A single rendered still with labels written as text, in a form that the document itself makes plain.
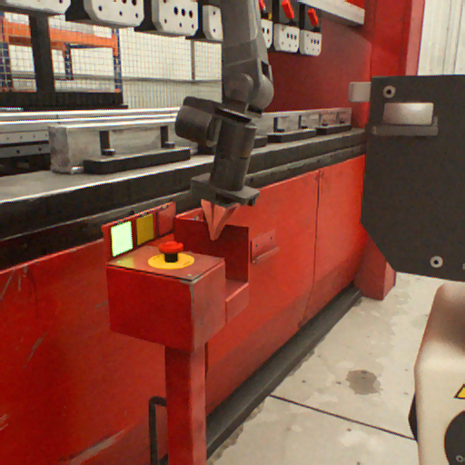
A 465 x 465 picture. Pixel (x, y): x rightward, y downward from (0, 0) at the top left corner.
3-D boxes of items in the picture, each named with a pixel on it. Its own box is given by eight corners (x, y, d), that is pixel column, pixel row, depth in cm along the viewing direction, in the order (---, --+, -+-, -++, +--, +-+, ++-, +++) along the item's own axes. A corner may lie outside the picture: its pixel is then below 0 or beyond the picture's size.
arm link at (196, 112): (253, 75, 69) (271, 84, 77) (184, 56, 72) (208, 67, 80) (230, 157, 72) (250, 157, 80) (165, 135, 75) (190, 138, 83)
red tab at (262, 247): (256, 263, 142) (256, 242, 140) (250, 262, 143) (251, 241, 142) (279, 251, 154) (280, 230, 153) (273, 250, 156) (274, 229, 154)
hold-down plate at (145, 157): (101, 174, 98) (100, 160, 97) (83, 173, 101) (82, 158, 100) (191, 159, 122) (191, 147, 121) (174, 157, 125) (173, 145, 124)
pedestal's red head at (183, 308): (193, 355, 71) (191, 239, 66) (109, 332, 78) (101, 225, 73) (249, 304, 89) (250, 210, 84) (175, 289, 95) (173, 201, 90)
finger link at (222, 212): (200, 224, 88) (210, 175, 84) (234, 238, 85) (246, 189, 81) (180, 234, 82) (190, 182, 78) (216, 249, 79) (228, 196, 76)
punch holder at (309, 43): (304, 53, 176) (306, 3, 171) (283, 54, 180) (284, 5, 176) (320, 55, 188) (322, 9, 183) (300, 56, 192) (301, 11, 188)
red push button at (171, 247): (174, 271, 73) (174, 248, 72) (153, 266, 75) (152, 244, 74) (189, 262, 77) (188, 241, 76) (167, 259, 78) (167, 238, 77)
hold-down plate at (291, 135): (281, 143, 162) (281, 133, 162) (266, 143, 165) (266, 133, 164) (316, 136, 187) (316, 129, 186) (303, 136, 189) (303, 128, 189)
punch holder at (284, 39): (279, 49, 160) (281, -6, 155) (256, 50, 164) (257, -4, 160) (298, 52, 172) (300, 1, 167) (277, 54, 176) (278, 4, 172)
